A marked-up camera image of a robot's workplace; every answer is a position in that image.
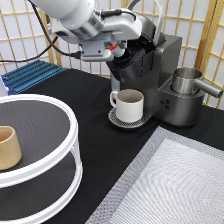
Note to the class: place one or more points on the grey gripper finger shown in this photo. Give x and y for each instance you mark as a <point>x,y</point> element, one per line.
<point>119,48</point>

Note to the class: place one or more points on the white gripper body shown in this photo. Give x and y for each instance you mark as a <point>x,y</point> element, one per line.
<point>101,31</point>

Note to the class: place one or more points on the grey coffee machine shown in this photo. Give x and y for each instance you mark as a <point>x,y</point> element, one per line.
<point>148,67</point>

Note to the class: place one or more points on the white coffee pod red lid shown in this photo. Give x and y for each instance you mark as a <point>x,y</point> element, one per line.
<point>113,46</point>

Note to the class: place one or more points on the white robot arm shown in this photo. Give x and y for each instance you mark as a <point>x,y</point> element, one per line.
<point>73,14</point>

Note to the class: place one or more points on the white ceramic mug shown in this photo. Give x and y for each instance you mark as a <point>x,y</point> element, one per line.
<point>128,105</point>

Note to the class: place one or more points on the blue ridged mat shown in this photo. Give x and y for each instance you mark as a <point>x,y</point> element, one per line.
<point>29,75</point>

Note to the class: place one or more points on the steel milk frother jug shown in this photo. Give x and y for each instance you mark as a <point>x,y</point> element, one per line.
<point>188,81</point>

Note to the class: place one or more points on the wooden shoji screen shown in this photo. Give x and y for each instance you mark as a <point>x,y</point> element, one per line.
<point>200,24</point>

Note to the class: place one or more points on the grey woven placemat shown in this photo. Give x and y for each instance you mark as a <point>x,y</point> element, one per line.
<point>172,180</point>

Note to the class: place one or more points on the white two-tier round shelf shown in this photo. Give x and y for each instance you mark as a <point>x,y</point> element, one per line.
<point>50,170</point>

